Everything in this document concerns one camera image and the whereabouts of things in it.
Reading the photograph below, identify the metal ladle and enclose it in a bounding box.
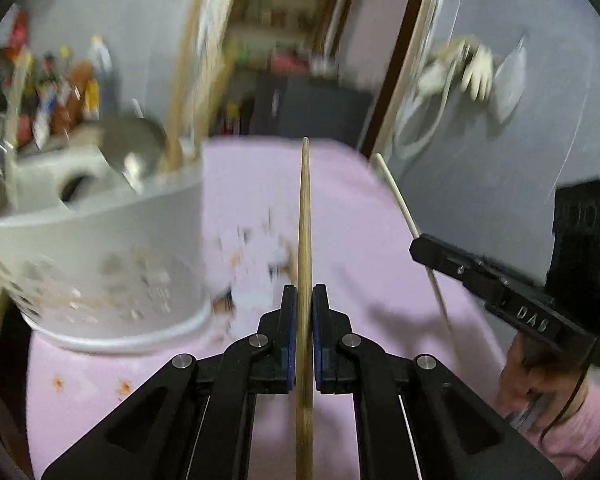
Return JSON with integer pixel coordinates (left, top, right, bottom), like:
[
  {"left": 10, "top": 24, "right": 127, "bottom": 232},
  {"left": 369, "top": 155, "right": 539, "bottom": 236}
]
[{"left": 100, "top": 115, "right": 168, "bottom": 193}]

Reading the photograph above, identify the white plastic utensil holder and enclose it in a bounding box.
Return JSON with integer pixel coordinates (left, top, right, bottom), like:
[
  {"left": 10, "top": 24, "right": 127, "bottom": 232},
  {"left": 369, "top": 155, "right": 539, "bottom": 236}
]
[{"left": 0, "top": 125, "right": 216, "bottom": 356}]

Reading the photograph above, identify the grey cabinet board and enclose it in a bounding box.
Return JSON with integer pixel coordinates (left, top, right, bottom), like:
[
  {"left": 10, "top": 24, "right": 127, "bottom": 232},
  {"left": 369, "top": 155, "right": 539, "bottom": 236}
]
[{"left": 252, "top": 72, "right": 376, "bottom": 148}]

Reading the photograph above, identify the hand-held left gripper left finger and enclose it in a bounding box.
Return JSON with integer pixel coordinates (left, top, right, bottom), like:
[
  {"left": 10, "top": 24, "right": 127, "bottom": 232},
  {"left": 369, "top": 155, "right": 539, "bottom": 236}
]
[{"left": 40, "top": 284, "right": 298, "bottom": 480}]

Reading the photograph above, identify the brown wooden chopstick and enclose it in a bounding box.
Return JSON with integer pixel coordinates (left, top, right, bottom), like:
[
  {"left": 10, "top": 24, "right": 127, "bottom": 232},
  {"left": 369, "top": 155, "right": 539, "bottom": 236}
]
[
  {"left": 165, "top": 0, "right": 208, "bottom": 173},
  {"left": 295, "top": 136, "right": 315, "bottom": 480}
]

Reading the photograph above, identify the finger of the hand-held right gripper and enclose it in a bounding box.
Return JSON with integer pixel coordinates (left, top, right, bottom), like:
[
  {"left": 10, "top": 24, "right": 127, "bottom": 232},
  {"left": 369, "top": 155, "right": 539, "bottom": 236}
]
[{"left": 409, "top": 232, "right": 512, "bottom": 306}]

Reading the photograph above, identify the person's right hand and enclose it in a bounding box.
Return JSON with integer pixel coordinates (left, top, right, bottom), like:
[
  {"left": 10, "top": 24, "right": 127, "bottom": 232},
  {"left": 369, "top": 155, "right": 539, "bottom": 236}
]
[{"left": 497, "top": 332, "right": 596, "bottom": 416}]

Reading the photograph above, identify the red plastic bag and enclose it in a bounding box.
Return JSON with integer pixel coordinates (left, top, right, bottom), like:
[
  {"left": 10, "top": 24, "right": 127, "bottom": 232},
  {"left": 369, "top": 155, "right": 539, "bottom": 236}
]
[{"left": 7, "top": 10, "right": 31, "bottom": 56}]

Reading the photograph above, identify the dark soy sauce bottle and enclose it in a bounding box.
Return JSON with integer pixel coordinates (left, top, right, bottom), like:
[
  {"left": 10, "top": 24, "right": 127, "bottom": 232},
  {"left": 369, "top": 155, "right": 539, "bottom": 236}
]
[{"left": 32, "top": 60, "right": 61, "bottom": 131}]

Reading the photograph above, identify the orange brown packet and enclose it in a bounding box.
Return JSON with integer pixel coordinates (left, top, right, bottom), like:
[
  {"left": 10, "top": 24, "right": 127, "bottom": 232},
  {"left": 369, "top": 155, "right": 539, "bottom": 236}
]
[{"left": 62, "top": 60, "right": 93, "bottom": 122}]

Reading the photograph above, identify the pink floral blanket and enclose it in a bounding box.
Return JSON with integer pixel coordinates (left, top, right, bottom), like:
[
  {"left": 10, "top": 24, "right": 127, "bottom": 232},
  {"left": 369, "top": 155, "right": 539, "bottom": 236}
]
[{"left": 27, "top": 137, "right": 511, "bottom": 480}]

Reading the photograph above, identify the white power strip with cables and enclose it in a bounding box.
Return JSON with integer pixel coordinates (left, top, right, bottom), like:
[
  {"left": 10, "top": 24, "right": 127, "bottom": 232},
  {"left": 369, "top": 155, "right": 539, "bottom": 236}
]
[{"left": 395, "top": 42, "right": 476, "bottom": 161}]

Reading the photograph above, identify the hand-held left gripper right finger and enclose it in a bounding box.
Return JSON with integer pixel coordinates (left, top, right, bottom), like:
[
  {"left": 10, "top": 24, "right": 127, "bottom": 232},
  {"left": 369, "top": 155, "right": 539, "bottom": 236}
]
[{"left": 312, "top": 284, "right": 563, "bottom": 480}]

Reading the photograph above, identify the cream chopstick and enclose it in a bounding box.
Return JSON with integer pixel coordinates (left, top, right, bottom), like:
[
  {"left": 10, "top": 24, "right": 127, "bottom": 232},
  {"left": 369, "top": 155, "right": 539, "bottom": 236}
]
[{"left": 370, "top": 152, "right": 463, "bottom": 366}]

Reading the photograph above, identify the white hanging bag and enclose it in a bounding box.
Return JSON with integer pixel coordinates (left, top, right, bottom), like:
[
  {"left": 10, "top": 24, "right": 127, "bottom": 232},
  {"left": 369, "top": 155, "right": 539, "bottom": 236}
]
[{"left": 490, "top": 35, "right": 528, "bottom": 123}]

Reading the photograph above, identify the cream utensil handle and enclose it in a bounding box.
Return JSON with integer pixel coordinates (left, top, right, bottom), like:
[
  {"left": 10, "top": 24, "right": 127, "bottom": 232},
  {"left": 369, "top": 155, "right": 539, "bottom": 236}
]
[{"left": 2, "top": 50, "right": 33, "bottom": 216}]

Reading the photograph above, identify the white glove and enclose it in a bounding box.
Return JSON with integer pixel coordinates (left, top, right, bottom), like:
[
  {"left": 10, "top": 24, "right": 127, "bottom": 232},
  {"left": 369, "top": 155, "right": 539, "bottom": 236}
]
[{"left": 460, "top": 42, "right": 496, "bottom": 102}]

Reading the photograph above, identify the wooden door frame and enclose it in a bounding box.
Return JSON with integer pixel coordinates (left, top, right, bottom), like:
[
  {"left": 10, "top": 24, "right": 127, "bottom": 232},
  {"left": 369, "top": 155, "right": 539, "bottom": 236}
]
[{"left": 360, "top": 0, "right": 446, "bottom": 156}]

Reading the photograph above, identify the pink sleeved right forearm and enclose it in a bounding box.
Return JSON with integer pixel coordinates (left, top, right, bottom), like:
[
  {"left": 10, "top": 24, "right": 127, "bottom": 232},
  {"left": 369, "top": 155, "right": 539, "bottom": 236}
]
[{"left": 495, "top": 375, "right": 600, "bottom": 478}]

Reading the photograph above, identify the black cable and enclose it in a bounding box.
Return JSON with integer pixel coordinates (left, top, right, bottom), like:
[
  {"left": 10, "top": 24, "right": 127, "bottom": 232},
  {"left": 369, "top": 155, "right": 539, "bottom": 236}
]
[{"left": 539, "top": 360, "right": 593, "bottom": 448}]

